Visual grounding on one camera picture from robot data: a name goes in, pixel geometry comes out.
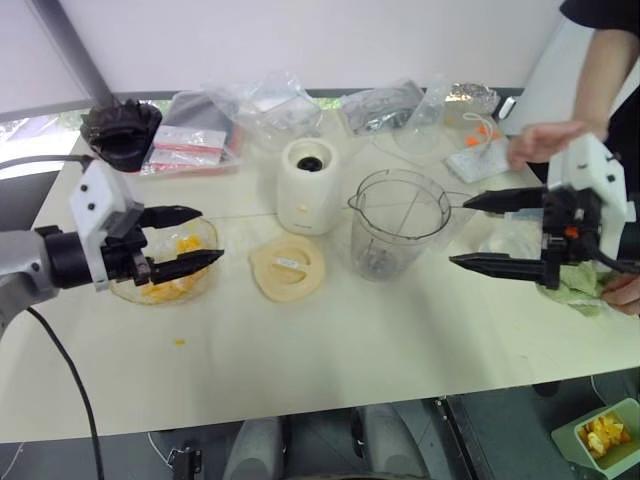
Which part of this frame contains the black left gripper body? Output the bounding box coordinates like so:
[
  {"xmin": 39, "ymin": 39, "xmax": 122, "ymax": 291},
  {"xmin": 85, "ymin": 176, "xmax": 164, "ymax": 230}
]
[{"xmin": 101, "ymin": 225, "xmax": 154, "ymax": 288}]

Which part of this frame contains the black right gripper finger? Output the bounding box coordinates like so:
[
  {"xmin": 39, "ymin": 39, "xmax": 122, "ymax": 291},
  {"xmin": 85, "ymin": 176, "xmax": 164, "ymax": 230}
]
[
  {"xmin": 447, "ymin": 253, "xmax": 547, "ymax": 286},
  {"xmin": 461, "ymin": 186, "xmax": 548, "ymax": 215}
]

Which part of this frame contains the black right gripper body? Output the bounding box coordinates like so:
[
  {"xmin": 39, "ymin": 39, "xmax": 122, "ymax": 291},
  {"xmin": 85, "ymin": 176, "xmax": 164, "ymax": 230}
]
[{"xmin": 538, "ymin": 184, "xmax": 609, "ymax": 290}]

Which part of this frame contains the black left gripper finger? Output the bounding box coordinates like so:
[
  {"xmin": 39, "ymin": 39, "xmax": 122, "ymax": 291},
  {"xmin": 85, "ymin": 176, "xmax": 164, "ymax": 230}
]
[
  {"xmin": 133, "ymin": 248, "xmax": 225, "ymax": 288},
  {"xmin": 142, "ymin": 204, "xmax": 204, "ymax": 231}
]

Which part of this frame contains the cream blender lid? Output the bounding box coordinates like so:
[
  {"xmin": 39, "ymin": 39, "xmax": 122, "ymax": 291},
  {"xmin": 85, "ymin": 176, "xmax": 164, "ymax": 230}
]
[{"xmin": 248, "ymin": 234, "xmax": 328, "ymax": 304}]

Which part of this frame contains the clear blender jar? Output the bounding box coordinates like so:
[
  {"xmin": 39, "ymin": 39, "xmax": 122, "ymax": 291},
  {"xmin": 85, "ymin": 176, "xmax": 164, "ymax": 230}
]
[{"xmin": 347, "ymin": 168, "xmax": 474, "ymax": 283}]

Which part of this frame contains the person's right hand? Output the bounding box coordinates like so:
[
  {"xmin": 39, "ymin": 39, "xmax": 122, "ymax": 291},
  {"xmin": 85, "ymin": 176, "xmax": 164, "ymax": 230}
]
[{"xmin": 506, "ymin": 119, "xmax": 610, "ymax": 172}]

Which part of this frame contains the person's left hand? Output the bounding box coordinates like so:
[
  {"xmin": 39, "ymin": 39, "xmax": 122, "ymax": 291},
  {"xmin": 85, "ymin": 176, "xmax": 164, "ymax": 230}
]
[{"xmin": 601, "ymin": 273, "xmax": 640, "ymax": 317}]

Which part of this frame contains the flat clear plastic bag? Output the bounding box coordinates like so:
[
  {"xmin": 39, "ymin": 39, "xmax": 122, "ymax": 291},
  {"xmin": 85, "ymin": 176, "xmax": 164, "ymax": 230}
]
[{"xmin": 476, "ymin": 206, "xmax": 549, "ymax": 258}]

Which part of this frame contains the clear glass bowl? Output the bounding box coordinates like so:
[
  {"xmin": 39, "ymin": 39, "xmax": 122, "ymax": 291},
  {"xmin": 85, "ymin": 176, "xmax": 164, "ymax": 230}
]
[{"xmin": 108, "ymin": 215, "xmax": 222, "ymax": 308}]

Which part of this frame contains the clear bag with orange parts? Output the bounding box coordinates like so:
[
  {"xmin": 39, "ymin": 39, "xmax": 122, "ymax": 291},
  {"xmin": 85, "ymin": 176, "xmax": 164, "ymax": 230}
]
[{"xmin": 443, "ymin": 112, "xmax": 513, "ymax": 184}]

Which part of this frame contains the clear bag with red-white packs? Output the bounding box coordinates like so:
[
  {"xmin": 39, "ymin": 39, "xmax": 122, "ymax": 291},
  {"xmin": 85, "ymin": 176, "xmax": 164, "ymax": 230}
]
[{"xmin": 138, "ymin": 90, "xmax": 242, "ymax": 177}]

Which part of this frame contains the green towel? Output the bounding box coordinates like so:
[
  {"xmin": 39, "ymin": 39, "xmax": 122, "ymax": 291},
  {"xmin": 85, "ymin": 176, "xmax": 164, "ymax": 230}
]
[{"xmin": 536, "ymin": 261, "xmax": 632, "ymax": 318}]

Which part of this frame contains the silver foil bag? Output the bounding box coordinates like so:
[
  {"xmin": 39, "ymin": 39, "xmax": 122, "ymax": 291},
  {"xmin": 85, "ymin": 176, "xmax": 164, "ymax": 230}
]
[{"xmin": 444, "ymin": 81, "xmax": 502, "ymax": 118}]

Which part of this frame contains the clear plastic container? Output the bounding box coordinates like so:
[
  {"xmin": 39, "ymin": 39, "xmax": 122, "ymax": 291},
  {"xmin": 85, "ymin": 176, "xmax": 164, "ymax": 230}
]
[{"xmin": 393, "ymin": 74, "xmax": 452, "ymax": 158}]

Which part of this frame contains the person's dark clothed torso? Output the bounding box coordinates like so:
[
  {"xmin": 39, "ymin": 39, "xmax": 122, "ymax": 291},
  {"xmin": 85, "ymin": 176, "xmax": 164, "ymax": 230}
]
[{"xmin": 558, "ymin": 0, "xmax": 640, "ymax": 224}]

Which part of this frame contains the white blender base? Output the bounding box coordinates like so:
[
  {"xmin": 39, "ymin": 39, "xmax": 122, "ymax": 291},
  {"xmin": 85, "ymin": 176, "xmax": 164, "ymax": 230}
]
[{"xmin": 275, "ymin": 138, "xmax": 343, "ymax": 237}]

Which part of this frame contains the crumpled clear plastic bag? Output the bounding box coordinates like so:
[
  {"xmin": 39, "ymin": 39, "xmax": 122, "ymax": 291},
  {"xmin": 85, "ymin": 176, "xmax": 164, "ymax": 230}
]
[{"xmin": 200, "ymin": 69, "xmax": 324, "ymax": 144}]

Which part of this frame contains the clear bag with grey items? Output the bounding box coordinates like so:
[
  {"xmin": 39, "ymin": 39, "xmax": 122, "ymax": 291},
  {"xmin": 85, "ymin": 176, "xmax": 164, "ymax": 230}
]
[{"xmin": 339, "ymin": 78, "xmax": 427, "ymax": 137}]

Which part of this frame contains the green plastic container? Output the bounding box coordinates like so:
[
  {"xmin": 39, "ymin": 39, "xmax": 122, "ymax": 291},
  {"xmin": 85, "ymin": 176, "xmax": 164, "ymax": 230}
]
[{"xmin": 550, "ymin": 396, "xmax": 640, "ymax": 472}]

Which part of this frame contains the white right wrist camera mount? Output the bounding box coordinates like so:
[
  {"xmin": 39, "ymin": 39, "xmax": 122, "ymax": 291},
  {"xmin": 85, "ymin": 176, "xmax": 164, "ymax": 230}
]
[{"xmin": 546, "ymin": 133, "xmax": 629, "ymax": 267}]

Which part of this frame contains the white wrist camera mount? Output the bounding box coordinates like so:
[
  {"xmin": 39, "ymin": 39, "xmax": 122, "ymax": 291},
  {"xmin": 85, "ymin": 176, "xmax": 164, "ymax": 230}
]
[
  {"xmin": 68, "ymin": 158, "xmax": 144, "ymax": 294},
  {"xmin": 546, "ymin": 133, "xmax": 629, "ymax": 267}
]

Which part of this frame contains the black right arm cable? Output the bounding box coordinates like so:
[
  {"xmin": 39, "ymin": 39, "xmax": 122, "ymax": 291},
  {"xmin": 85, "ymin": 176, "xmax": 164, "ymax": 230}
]
[{"xmin": 586, "ymin": 238, "xmax": 640, "ymax": 276}]

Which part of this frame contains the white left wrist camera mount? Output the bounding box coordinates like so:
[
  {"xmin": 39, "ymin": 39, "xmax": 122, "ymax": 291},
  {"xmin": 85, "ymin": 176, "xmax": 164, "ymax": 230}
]
[{"xmin": 68, "ymin": 158, "xmax": 144, "ymax": 294}]

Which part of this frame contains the dark grey window frame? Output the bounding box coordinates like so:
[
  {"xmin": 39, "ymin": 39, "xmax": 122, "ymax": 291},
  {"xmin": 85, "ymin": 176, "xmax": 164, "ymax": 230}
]
[{"xmin": 0, "ymin": 0, "xmax": 117, "ymax": 127}]

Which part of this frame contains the black metal bracket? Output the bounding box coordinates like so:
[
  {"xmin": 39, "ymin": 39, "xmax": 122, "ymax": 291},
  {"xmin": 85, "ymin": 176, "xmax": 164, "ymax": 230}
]
[{"xmin": 167, "ymin": 441, "xmax": 203, "ymax": 480}]

